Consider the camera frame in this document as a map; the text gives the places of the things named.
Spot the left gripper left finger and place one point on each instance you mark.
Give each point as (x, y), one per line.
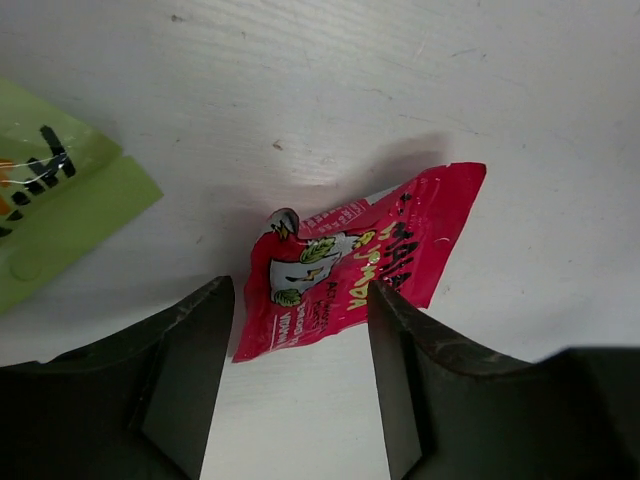
(137, 404)

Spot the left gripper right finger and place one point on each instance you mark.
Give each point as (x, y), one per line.
(452, 408)

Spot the pink snack packet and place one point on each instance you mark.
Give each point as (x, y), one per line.
(309, 278)

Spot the green triangular snack packet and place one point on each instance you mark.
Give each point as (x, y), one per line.
(65, 188)

